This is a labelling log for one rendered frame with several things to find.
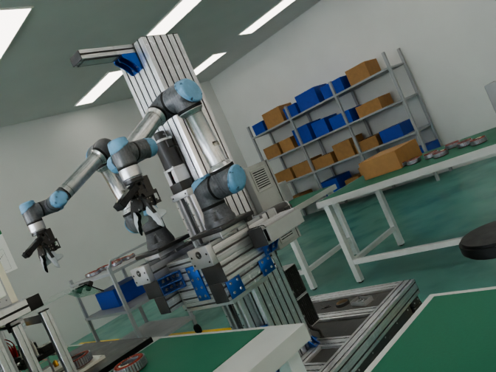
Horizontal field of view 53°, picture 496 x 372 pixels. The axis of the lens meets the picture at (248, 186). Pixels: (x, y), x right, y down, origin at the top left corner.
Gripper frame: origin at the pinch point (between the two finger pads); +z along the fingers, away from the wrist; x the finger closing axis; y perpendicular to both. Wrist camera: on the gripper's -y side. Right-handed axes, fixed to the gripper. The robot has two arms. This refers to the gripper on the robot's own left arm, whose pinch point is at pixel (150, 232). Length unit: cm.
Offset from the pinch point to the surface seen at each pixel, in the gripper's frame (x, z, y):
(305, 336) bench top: -53, 43, -3
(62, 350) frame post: 27, 25, -34
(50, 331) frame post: 26.3, 17.0, -35.2
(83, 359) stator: 41, 34, -23
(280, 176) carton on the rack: 428, 15, 604
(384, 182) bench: 29, 38, 222
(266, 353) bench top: -51, 40, -17
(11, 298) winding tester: 38, 2, -38
